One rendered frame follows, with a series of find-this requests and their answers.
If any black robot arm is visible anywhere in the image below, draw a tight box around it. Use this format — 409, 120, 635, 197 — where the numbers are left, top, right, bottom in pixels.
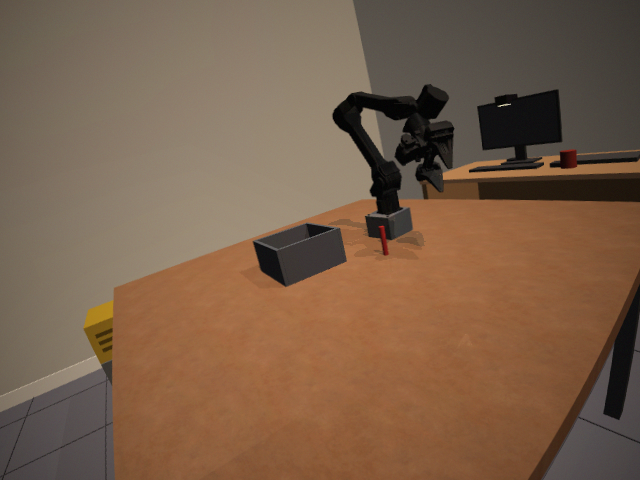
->
333, 84, 449, 215

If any dark red peg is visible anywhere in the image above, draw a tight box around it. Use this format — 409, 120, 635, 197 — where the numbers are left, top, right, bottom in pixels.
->
379, 226, 388, 256

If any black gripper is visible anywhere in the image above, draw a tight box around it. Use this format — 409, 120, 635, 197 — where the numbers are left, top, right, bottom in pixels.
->
412, 120, 455, 192

